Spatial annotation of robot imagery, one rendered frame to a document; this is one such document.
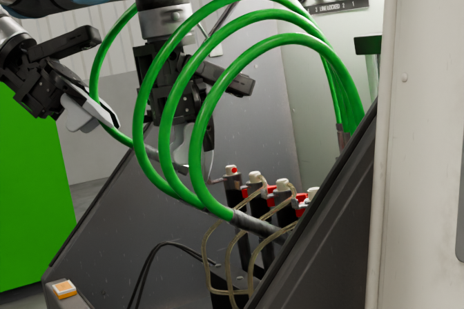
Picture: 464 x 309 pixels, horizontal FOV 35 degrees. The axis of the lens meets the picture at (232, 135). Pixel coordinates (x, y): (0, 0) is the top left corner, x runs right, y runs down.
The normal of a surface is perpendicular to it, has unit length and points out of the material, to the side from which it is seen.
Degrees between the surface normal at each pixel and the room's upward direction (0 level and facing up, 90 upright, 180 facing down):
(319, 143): 90
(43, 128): 90
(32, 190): 90
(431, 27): 76
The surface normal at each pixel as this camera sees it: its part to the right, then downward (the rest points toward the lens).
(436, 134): -0.91, -0.03
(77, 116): -0.25, -0.06
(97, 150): 0.26, 0.11
